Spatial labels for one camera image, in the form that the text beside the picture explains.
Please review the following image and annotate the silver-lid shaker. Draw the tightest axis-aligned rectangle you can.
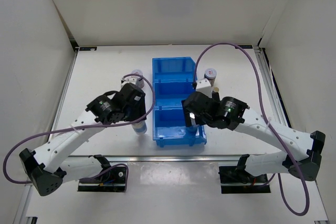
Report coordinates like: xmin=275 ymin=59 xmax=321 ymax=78
xmin=188 ymin=112 xmax=202 ymax=132
xmin=132 ymin=121 xmax=147 ymax=135

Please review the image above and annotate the yellow small bottle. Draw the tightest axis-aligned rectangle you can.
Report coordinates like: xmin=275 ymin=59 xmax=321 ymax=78
xmin=212 ymin=87 xmax=220 ymax=102

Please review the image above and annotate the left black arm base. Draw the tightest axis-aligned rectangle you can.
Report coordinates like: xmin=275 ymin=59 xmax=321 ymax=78
xmin=77 ymin=164 xmax=129 ymax=193

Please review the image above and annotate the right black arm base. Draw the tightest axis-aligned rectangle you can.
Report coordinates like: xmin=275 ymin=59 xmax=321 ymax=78
xmin=218 ymin=166 xmax=271 ymax=194

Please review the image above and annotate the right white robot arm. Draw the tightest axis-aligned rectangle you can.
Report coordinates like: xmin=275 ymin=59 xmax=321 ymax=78
xmin=182 ymin=92 xmax=326 ymax=182

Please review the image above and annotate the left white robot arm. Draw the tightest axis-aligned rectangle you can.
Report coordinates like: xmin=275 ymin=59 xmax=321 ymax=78
xmin=19 ymin=83 xmax=146 ymax=196

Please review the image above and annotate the blue three-compartment bin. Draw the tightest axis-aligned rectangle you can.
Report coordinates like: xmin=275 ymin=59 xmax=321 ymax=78
xmin=152 ymin=57 xmax=207 ymax=147

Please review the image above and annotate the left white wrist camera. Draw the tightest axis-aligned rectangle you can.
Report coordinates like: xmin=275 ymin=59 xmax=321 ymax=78
xmin=121 ymin=76 xmax=139 ymax=87

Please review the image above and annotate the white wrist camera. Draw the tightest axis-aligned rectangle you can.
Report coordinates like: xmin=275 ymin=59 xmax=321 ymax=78
xmin=121 ymin=76 xmax=139 ymax=87
xmin=195 ymin=78 xmax=213 ymax=98

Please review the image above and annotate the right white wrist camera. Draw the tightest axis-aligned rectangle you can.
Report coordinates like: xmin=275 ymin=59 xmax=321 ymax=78
xmin=195 ymin=78 xmax=213 ymax=98

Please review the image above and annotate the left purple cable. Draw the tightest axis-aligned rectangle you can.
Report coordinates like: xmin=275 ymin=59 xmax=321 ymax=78
xmin=2 ymin=73 xmax=155 ymax=184

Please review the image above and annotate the purple cable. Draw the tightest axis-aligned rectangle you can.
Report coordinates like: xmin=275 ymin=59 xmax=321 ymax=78
xmin=193 ymin=42 xmax=310 ymax=214
xmin=2 ymin=73 xmax=155 ymax=184

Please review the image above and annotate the aluminium front rail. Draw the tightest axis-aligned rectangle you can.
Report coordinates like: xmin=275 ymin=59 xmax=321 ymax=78
xmin=28 ymin=155 xmax=289 ymax=175

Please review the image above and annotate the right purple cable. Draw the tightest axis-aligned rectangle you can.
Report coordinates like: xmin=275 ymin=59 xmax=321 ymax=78
xmin=193 ymin=42 xmax=310 ymax=214

